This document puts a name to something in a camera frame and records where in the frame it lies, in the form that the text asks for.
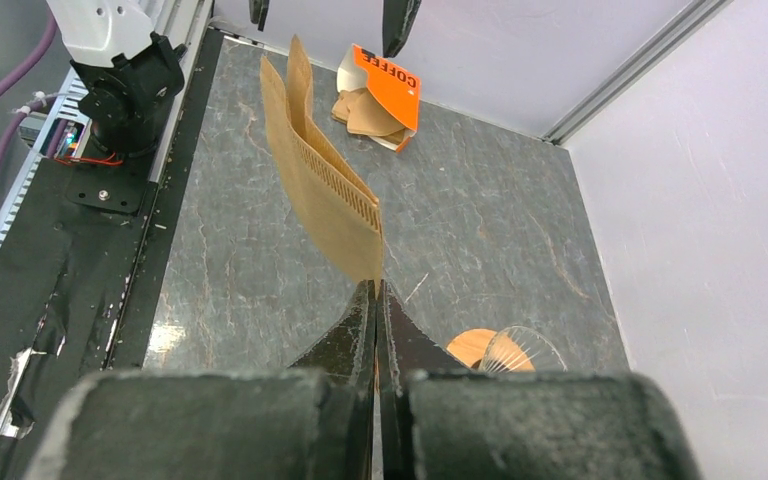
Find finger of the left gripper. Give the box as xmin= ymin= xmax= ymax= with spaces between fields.
xmin=248 ymin=0 xmax=270 ymax=31
xmin=382 ymin=0 xmax=422 ymax=58

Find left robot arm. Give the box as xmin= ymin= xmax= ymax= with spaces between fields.
xmin=48 ymin=0 xmax=188 ymax=157

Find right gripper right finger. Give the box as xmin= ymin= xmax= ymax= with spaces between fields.
xmin=378 ymin=283 xmax=701 ymax=479

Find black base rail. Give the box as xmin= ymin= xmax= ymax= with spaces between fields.
xmin=0 ymin=31 xmax=223 ymax=479

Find orange coffee filter box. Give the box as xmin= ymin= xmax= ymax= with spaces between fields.
xmin=336 ymin=44 xmax=422 ymax=152

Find brown paper coffee filters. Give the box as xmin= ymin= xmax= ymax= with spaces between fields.
xmin=331 ymin=88 xmax=408 ymax=147

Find white cable duct strip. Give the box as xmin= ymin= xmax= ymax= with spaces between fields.
xmin=0 ymin=69 xmax=89 ymax=248

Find single brown paper filter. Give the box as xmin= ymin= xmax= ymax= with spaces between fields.
xmin=259 ymin=36 xmax=384 ymax=290

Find clear glass dripper cone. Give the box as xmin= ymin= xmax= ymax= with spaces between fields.
xmin=478 ymin=326 xmax=568 ymax=373

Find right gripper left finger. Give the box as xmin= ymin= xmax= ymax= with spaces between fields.
xmin=25 ymin=281 xmax=375 ymax=479

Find aluminium frame post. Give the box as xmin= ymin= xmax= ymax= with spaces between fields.
xmin=541 ymin=0 xmax=730 ymax=145

